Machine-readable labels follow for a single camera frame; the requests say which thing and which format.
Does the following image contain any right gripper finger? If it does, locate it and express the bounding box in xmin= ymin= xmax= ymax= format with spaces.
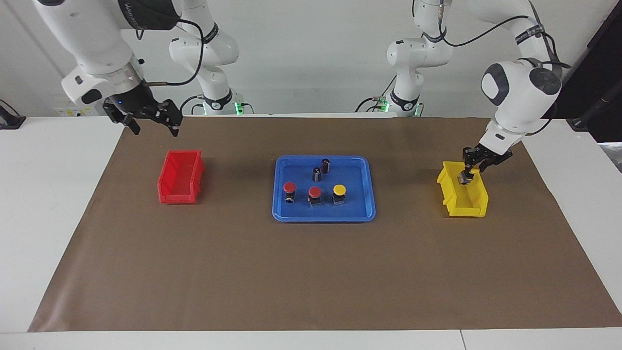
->
xmin=103 ymin=101 xmax=141 ymax=136
xmin=156 ymin=100 xmax=183 ymax=138

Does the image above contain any blue plastic tray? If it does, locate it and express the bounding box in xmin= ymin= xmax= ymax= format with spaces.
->
xmin=272 ymin=155 xmax=377 ymax=223

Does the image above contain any yellow plastic bin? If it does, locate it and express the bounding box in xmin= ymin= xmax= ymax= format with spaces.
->
xmin=436 ymin=161 xmax=489 ymax=217

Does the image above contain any white power strip box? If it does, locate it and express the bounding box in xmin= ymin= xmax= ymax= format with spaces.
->
xmin=53 ymin=106 xmax=105 ymax=117

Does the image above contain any red plastic bin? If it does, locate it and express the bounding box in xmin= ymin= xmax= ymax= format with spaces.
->
xmin=157 ymin=150 xmax=205 ymax=205

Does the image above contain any black stand pole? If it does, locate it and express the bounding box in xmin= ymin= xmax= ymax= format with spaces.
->
xmin=568 ymin=85 xmax=622 ymax=132

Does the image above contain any black device at table edge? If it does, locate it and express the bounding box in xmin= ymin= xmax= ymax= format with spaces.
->
xmin=0 ymin=100 xmax=26 ymax=130

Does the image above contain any grey metallic object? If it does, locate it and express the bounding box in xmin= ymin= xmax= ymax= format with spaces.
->
xmin=599 ymin=142 xmax=622 ymax=173

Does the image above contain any black backdrop panel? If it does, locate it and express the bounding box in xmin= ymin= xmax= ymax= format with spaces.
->
xmin=554 ymin=0 xmax=622 ymax=144

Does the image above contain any brown paper table mat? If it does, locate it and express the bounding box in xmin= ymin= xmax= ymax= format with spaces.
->
xmin=28 ymin=117 xmax=622 ymax=333

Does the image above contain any black right base cable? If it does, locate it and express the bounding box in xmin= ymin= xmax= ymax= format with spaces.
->
xmin=180 ymin=95 xmax=205 ymax=115

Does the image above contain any black base cable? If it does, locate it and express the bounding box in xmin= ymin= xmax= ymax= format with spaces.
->
xmin=180 ymin=95 xmax=205 ymax=115
xmin=355 ymin=75 xmax=397 ymax=113

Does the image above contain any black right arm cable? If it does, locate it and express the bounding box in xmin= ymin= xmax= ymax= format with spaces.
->
xmin=136 ymin=17 xmax=205 ymax=87

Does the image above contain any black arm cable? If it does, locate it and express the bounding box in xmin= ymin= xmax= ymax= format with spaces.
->
xmin=437 ymin=15 xmax=571 ymax=137
xmin=136 ymin=17 xmax=205 ymax=87

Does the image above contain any black left base cable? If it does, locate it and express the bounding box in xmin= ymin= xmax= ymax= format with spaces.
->
xmin=355 ymin=75 xmax=397 ymax=113

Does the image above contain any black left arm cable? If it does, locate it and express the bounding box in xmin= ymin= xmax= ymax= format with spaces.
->
xmin=437 ymin=15 xmax=571 ymax=137

